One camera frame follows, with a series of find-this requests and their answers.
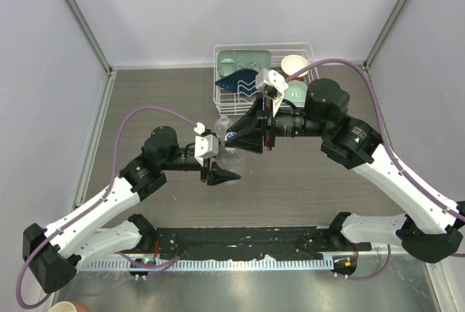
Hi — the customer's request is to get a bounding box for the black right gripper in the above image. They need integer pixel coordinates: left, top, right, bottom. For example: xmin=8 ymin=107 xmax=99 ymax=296
xmin=225 ymin=93 xmax=328 ymax=155

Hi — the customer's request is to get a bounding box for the blue white bottle cap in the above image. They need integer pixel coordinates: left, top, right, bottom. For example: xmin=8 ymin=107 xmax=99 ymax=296
xmin=225 ymin=132 xmax=236 ymax=141

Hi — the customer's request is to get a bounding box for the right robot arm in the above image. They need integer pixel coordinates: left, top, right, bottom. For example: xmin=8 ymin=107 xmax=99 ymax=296
xmin=226 ymin=79 xmax=464 ymax=263

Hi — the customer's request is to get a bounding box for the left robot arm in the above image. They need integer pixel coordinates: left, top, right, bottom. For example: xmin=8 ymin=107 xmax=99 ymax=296
xmin=22 ymin=124 xmax=240 ymax=294

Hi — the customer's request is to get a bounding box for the labelled clear plastic bottle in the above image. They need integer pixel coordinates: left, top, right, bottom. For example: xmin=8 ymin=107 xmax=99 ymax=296
xmin=213 ymin=115 xmax=233 ymax=140

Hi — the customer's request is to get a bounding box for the dark blue leaf plate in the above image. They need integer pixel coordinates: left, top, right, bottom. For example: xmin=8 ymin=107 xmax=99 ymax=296
xmin=215 ymin=68 xmax=258 ymax=97

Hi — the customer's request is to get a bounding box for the green round bowl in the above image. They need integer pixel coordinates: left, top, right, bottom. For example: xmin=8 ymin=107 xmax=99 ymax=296
xmin=284 ymin=80 xmax=307 ymax=107

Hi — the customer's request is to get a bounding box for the green rectangular tray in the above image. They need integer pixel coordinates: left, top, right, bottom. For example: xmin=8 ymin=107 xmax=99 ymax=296
xmin=217 ymin=49 xmax=272 ymax=76

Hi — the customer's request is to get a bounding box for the orange bowl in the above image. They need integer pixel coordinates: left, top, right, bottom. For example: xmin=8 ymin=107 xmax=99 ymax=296
xmin=280 ymin=55 xmax=309 ymax=76

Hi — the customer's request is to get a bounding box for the pink cup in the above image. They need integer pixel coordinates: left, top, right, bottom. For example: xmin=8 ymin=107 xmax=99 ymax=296
xmin=71 ymin=301 xmax=89 ymax=312

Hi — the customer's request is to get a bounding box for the beige cup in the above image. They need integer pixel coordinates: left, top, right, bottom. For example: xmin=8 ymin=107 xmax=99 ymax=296
xmin=49 ymin=301 xmax=78 ymax=312

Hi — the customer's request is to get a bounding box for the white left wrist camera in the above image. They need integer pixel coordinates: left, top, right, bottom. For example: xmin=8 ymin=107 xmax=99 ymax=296
xmin=194 ymin=122 xmax=219 ymax=166

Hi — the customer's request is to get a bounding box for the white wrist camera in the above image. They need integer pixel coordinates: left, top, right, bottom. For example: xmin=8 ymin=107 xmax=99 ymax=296
xmin=194 ymin=122 xmax=219 ymax=166
xmin=255 ymin=68 xmax=288 ymax=116

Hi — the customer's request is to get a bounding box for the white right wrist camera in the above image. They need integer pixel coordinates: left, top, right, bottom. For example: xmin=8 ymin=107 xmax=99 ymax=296
xmin=255 ymin=68 xmax=288 ymax=116

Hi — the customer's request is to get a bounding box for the white wire dish rack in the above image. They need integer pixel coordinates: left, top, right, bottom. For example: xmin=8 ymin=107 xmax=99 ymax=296
xmin=213 ymin=42 xmax=315 ymax=116

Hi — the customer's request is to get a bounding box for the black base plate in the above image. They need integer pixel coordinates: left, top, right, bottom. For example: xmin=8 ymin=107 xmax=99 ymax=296
xmin=112 ymin=225 xmax=373 ymax=263

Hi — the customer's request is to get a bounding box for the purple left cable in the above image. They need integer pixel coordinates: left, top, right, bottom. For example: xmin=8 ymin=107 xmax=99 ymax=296
xmin=17 ymin=106 xmax=199 ymax=308

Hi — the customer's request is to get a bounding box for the purple cable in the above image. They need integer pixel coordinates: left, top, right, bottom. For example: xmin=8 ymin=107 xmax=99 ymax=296
xmin=286 ymin=58 xmax=465 ymax=281
xmin=17 ymin=106 xmax=199 ymax=308

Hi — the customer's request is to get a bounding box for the perforated cable duct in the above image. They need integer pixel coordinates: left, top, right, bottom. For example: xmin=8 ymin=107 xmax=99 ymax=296
xmin=79 ymin=255 xmax=333 ymax=275

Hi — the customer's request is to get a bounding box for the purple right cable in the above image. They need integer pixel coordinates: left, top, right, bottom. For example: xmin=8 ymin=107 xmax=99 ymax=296
xmin=286 ymin=58 xmax=465 ymax=281

